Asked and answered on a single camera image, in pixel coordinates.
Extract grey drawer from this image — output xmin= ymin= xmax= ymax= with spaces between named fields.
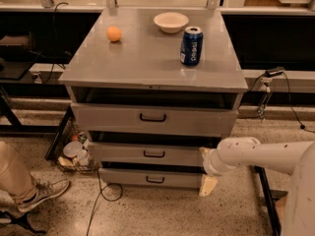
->
xmin=89 ymin=142 xmax=203 ymax=166
xmin=71 ymin=103 xmax=238 ymax=137
xmin=98 ymin=168 xmax=203 ymax=189

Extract wire basket of items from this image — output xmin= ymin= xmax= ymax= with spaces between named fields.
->
xmin=56 ymin=122 xmax=97 ymax=174

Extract cardboard box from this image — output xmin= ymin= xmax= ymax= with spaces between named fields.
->
xmin=276 ymin=197 xmax=286 ymax=224

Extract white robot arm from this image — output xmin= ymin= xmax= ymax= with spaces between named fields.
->
xmin=200 ymin=137 xmax=315 ymax=236

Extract blue Pepsi can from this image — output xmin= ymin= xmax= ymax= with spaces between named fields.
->
xmin=180 ymin=26 xmax=204 ymax=67

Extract black metal bar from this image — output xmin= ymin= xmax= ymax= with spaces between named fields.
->
xmin=255 ymin=166 xmax=282 ymax=236

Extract grey sneaker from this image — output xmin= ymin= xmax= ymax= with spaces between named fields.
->
xmin=18 ymin=179 xmax=70 ymax=212

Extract orange fruit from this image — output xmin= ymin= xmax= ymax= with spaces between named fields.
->
xmin=106 ymin=27 xmax=122 ymax=42

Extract person's leg beige trousers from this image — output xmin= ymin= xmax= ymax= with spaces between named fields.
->
xmin=0 ymin=142 xmax=36 ymax=205

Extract black table leg frame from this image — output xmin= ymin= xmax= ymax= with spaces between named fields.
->
xmin=0 ymin=84 xmax=73 ymax=160

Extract grey top drawer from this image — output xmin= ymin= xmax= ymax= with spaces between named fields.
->
xmin=71 ymin=103 xmax=238 ymax=137

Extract grey drawer cabinet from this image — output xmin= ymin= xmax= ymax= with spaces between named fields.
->
xmin=60 ymin=8 xmax=247 ymax=175

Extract white bowl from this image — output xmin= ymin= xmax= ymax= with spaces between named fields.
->
xmin=154 ymin=12 xmax=189 ymax=33

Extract black adapter cable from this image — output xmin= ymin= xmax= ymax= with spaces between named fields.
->
xmin=282 ymin=72 xmax=315 ymax=135

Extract grey bottom drawer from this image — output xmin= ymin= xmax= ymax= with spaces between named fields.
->
xmin=98 ymin=168 xmax=203 ymax=189

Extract black wall cable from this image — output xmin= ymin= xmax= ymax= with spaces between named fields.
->
xmin=29 ymin=2 xmax=75 ymax=85

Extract black floor cable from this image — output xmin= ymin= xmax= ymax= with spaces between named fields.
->
xmin=86 ymin=170 xmax=124 ymax=236

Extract black power adapter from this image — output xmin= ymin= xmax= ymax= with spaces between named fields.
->
xmin=265 ymin=67 xmax=284 ymax=78

